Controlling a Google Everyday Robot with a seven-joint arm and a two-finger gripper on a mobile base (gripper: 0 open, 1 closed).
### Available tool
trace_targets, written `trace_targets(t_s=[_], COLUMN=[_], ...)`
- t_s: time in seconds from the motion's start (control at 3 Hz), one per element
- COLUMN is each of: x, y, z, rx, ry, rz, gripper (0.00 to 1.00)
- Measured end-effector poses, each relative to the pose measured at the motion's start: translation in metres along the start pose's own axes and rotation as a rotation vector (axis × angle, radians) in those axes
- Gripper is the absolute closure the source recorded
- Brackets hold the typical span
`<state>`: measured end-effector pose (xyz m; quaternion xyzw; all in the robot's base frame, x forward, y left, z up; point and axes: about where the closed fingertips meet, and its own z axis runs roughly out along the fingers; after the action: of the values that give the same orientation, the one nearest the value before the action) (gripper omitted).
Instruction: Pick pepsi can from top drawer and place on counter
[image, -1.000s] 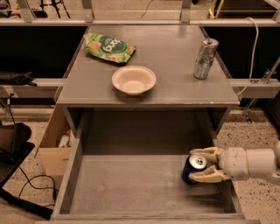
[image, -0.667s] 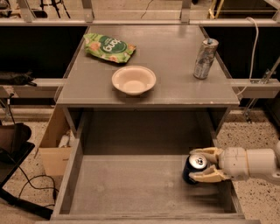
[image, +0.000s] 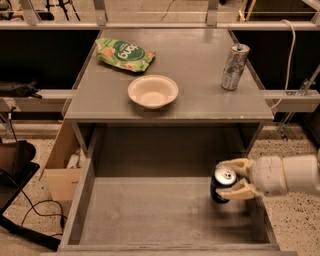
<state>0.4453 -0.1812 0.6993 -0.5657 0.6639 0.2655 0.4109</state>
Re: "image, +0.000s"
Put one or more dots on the grey cabinet counter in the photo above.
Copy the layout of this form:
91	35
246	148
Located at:
177	105

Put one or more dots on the black chair base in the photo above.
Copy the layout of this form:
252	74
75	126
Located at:
16	169

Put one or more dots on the cardboard box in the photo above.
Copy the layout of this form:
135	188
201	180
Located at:
63	167

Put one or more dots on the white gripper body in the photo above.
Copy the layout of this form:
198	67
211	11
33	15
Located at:
267	175

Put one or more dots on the silver energy drink can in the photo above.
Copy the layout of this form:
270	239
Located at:
234	66

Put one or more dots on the white paper bowl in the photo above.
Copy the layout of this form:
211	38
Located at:
153	91

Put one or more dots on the metal railing frame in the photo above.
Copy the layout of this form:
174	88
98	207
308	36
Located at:
222	14

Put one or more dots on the green chip bag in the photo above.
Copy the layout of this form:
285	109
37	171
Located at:
123	55

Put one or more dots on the grey open drawer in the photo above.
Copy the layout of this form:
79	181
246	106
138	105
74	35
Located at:
146	191

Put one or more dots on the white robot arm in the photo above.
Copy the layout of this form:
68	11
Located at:
302	174

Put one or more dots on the blue pepsi can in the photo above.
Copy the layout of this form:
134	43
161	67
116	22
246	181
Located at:
222	177

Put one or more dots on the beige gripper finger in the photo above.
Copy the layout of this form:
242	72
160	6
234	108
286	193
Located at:
241	190
241	166

